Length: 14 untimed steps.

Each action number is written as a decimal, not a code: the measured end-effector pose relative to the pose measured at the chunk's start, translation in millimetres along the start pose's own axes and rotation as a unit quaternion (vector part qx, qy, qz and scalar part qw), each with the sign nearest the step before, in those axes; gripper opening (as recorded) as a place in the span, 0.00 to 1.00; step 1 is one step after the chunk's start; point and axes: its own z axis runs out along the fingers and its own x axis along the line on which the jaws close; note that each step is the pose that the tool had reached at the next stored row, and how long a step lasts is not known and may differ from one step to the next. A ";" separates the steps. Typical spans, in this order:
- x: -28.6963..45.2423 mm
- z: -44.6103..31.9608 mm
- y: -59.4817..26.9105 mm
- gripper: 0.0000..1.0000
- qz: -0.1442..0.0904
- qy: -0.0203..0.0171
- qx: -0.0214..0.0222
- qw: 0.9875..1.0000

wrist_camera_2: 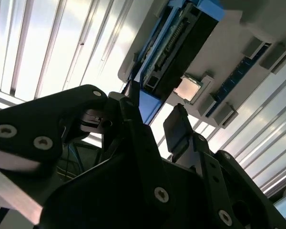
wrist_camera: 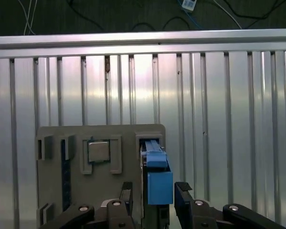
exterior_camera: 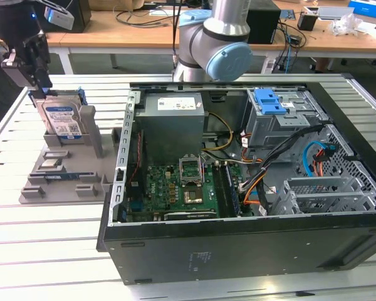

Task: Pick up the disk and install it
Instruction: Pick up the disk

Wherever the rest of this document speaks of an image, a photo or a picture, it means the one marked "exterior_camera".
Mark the grey tray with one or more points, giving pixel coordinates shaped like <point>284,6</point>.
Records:
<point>335,12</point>

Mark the wooden desk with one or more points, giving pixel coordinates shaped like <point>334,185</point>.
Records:
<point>112,34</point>

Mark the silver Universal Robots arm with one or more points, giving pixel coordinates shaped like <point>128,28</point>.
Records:
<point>225,22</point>

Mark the blue cardboard box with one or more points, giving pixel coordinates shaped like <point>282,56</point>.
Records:
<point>369,7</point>

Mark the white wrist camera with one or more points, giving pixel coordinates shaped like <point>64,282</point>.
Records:
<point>61,19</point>

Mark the grey parts rack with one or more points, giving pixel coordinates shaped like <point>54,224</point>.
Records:
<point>72,163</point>

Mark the black expansion slot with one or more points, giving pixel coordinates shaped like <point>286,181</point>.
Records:
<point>191,215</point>

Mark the green motherboard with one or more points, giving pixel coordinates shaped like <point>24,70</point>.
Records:
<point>163,188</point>

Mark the hard disk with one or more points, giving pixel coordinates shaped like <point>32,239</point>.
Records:
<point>61,117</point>

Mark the black speaker box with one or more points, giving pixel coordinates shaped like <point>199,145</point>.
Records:
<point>264,25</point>

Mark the metal disk bay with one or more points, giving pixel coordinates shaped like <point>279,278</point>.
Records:
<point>316,188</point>

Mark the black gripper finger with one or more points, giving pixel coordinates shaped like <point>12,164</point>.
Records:
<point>17,69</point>
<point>40,62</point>

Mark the black PC case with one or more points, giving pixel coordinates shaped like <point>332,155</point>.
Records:
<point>238,251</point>

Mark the clear plastic bag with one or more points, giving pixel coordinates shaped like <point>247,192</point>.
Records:
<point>344,25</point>

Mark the small black adapter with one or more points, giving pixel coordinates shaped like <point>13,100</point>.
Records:
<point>294,40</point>

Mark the black RAM slot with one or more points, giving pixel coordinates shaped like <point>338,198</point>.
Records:
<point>217,188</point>
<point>223,188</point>

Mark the white box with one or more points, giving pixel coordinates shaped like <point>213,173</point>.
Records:
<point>368,28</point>

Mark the metal drive cage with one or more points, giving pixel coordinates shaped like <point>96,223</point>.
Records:
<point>263,131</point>

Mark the large black box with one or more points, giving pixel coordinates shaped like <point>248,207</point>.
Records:
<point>81,15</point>

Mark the CPU socket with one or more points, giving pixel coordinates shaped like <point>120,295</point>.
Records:
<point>192,195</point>

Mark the silver CPU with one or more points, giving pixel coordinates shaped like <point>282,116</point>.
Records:
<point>51,163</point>

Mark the blue drive bracket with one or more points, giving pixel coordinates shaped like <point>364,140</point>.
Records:
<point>269,102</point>

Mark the grey power supply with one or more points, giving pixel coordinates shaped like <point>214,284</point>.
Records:
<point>169,131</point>

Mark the thin locking lever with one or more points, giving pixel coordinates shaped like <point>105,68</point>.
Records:
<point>201,167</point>

